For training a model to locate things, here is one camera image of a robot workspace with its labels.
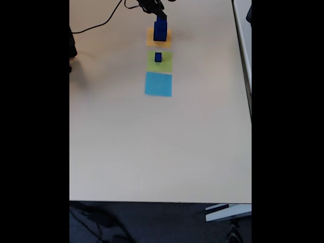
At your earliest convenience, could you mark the orange paper square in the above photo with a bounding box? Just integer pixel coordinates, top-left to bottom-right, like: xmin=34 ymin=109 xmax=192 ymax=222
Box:
xmin=146 ymin=27 xmax=173 ymax=49

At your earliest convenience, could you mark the green paper square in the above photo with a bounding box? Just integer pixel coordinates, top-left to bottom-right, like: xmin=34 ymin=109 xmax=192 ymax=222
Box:
xmin=146 ymin=50 xmax=174 ymax=73

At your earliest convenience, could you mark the light blue paper square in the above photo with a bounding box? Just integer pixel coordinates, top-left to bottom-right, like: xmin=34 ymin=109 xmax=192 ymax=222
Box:
xmin=144 ymin=71 xmax=173 ymax=98

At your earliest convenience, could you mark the large blue cube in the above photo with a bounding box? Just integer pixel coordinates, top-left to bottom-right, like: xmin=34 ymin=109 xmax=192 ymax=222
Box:
xmin=153 ymin=21 xmax=168 ymax=42

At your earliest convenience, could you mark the white neighbouring desk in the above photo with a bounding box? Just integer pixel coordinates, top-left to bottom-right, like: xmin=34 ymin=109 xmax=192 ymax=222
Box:
xmin=232 ymin=0 xmax=252 ymax=124

